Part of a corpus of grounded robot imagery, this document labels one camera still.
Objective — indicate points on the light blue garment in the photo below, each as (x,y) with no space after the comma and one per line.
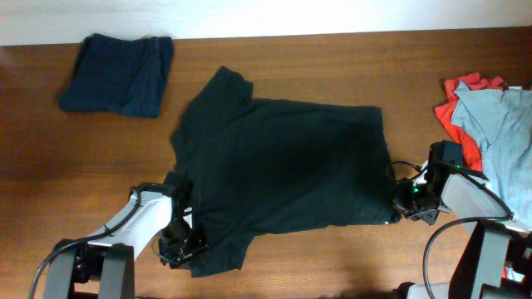
(500,124)

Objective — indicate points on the black t-shirt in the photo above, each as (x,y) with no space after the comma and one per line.
(263,166)

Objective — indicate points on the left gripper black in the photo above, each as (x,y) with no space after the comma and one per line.
(170,257)

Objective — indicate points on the folded navy blue garment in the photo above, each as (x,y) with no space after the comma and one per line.
(120,76)

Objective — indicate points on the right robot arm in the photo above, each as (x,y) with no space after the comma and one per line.
(496,261)

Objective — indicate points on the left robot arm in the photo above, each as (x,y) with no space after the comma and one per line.
(158,216)

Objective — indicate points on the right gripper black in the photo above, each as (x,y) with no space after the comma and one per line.
(402,186)

